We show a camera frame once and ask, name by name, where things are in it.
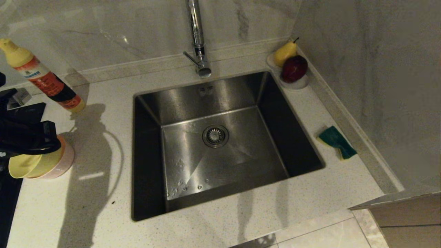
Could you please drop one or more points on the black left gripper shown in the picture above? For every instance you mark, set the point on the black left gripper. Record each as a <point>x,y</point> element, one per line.
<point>17,131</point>

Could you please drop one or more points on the pink plastic bowl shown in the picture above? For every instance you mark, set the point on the pink plastic bowl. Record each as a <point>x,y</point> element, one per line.
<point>65,162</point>

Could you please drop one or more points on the yellow plastic bowl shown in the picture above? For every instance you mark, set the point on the yellow plastic bowl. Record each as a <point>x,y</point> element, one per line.
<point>34,165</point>

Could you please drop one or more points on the orange yellow detergent bottle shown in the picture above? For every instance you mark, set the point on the orange yellow detergent bottle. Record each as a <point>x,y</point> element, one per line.
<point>44,79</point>

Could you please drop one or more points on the yellow green sponge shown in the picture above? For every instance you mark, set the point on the yellow green sponge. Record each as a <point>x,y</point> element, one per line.
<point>334,137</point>

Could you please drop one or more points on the stainless steel sink basin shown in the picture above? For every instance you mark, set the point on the stainless steel sink basin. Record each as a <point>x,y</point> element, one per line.
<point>241,165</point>

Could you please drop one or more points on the black glass cooktop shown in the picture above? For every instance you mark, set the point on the black glass cooktop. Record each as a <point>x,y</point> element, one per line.
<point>8,199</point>

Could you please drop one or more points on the round metal drain strainer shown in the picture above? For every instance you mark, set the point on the round metal drain strainer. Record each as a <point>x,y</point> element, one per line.
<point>215,136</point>

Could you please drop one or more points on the chrome faucet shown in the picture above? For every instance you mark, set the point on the chrome faucet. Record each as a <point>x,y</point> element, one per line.
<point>197,34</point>

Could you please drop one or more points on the yellow pear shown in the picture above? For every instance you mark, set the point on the yellow pear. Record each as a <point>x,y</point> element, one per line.
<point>284,53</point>

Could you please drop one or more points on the dark red apple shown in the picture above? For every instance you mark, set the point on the dark red apple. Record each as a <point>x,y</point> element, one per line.
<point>294,69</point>

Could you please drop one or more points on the small white fruit dish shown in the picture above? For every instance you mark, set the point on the small white fruit dish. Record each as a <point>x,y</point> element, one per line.
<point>299,85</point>

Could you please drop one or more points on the light wooden cabinet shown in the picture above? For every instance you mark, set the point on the light wooden cabinet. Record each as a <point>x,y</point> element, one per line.
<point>410,220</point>

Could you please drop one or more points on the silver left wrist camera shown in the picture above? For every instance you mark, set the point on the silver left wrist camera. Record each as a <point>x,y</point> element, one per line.
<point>20,97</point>

